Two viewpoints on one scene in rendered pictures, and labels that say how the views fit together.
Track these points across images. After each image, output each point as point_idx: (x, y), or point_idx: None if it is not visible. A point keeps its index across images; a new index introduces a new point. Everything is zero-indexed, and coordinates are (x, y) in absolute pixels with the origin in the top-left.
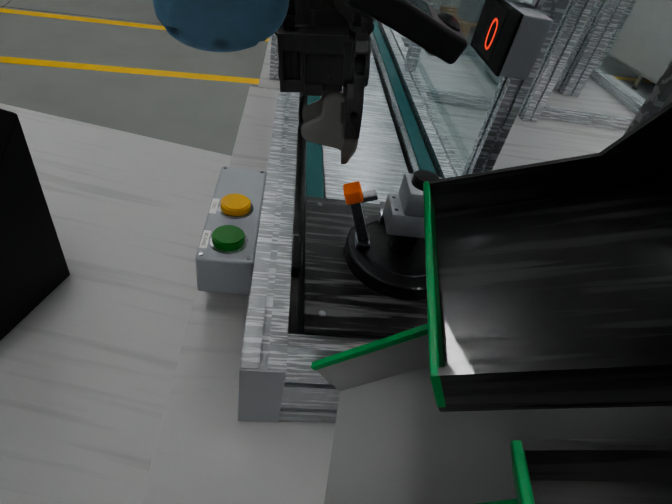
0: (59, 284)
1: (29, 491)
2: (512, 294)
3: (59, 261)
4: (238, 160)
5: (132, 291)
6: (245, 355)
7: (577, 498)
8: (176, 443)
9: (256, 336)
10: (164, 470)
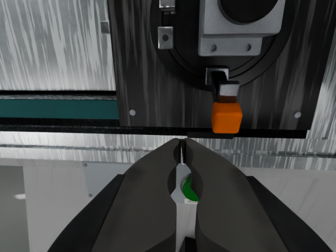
0: (194, 239)
1: (318, 220)
2: None
3: (189, 250)
4: (27, 160)
5: (195, 206)
6: (323, 167)
7: None
8: (307, 169)
9: (305, 161)
10: (321, 172)
